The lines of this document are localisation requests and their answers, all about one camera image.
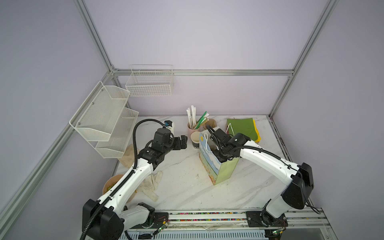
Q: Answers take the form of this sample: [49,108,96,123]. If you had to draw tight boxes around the brown pulp cup carriers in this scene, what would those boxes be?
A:
[202,119,218,131]

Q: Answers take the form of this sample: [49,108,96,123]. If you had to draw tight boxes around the stacked paper coffee cup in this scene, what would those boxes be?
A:
[191,131,200,149]

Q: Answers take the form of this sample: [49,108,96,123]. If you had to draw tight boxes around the yellow napkin stack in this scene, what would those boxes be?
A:
[253,120,261,143]

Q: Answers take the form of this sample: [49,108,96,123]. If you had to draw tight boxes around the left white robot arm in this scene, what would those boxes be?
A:
[80,119,188,240]

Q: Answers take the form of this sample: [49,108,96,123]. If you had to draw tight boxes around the aluminium frame rail base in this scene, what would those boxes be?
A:
[78,208,339,240]

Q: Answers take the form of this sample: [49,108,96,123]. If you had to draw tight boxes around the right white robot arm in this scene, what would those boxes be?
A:
[207,125,314,227]

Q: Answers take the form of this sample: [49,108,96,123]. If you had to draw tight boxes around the green paper gift bag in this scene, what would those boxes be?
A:
[199,130,240,185]

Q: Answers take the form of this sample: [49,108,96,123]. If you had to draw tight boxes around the white mesh two-tier shelf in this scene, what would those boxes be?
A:
[69,82,139,159]

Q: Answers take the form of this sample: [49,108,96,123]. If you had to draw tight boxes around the white wire basket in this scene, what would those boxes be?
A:
[126,65,174,97]

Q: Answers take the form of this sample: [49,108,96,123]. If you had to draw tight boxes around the paper bowl with greens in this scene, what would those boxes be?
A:
[103,174,137,203]

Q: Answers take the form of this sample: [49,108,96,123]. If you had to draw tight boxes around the green napkin stack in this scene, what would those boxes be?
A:
[227,118,257,141]

